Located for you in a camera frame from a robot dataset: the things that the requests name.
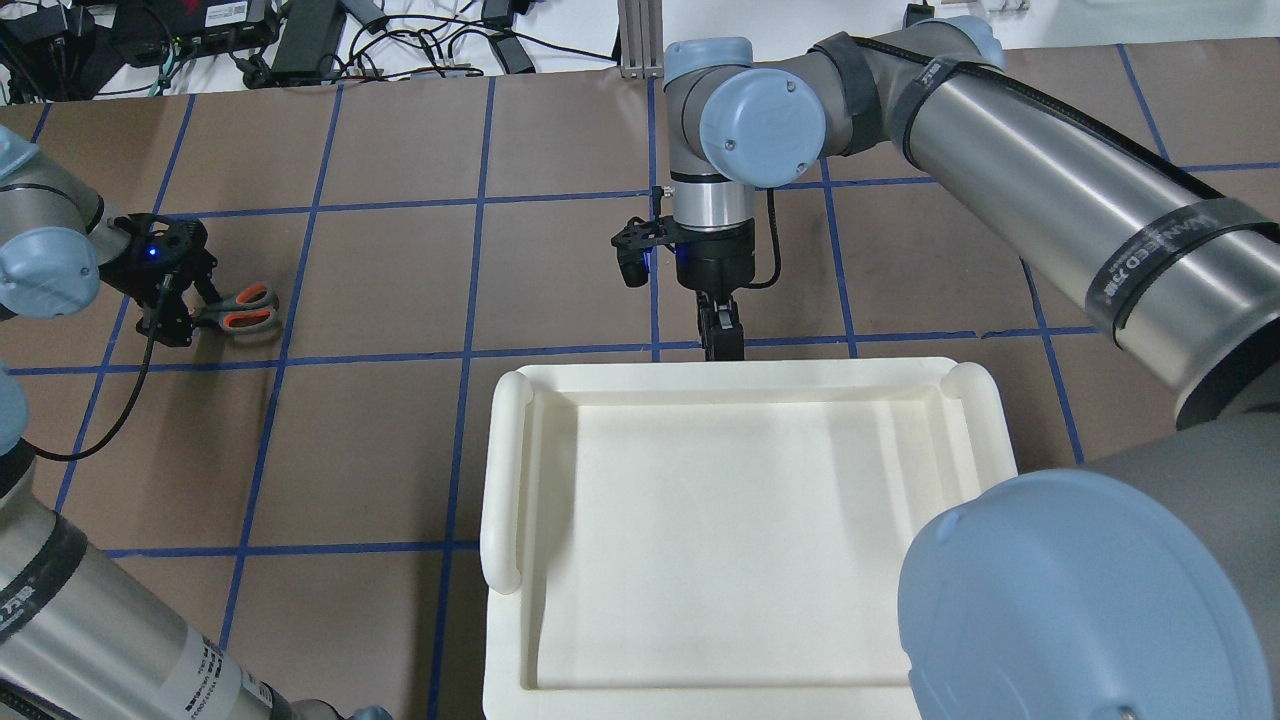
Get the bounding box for white plastic tray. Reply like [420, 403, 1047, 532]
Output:
[479, 357, 1018, 719]

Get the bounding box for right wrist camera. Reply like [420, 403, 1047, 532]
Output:
[611, 217, 666, 288]

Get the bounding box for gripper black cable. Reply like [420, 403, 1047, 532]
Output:
[20, 284, 172, 462]
[745, 188, 783, 291]

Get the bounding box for large black power brick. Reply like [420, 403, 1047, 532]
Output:
[270, 1, 346, 87]

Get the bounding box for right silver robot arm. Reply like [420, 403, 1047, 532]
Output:
[660, 18, 1277, 719]

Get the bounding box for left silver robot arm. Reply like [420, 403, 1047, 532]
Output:
[3, 128, 340, 719]

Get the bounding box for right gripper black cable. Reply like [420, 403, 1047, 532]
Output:
[745, 188, 783, 291]

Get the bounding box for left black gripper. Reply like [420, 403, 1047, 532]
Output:
[100, 213, 224, 348]

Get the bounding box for grey orange scissors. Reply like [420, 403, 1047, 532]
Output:
[192, 283, 282, 336]

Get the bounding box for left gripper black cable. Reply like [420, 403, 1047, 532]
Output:
[20, 284, 172, 462]

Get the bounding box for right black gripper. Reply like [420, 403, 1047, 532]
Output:
[675, 225, 756, 361]

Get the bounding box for aluminium frame post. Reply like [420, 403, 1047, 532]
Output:
[617, 0, 664, 79]

